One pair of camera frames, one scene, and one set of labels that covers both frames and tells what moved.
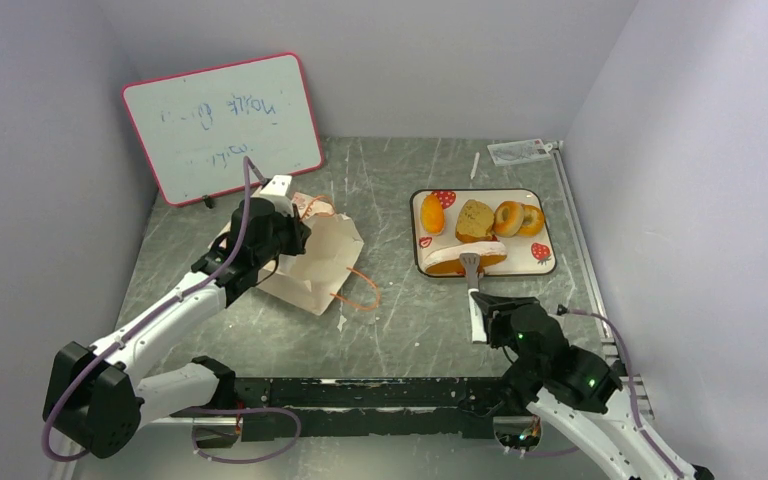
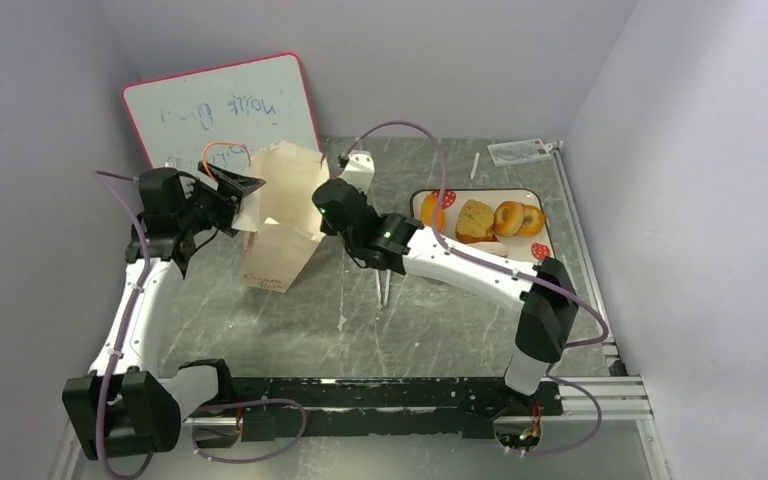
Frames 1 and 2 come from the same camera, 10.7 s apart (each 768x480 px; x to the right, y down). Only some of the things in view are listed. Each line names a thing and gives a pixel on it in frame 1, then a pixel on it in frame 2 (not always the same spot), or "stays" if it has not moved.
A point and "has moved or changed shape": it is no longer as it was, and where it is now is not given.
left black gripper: [299, 230] -> [228, 205]
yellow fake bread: [474, 222] stays
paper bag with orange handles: [332, 246] has moved or changed shape
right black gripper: [492, 307] -> [331, 196]
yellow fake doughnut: [508, 218] stays
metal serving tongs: [471, 264] -> [382, 302]
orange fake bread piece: [432, 215] stays
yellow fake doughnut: [533, 221] stays
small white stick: [475, 165] stays
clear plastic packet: [519, 151] stays
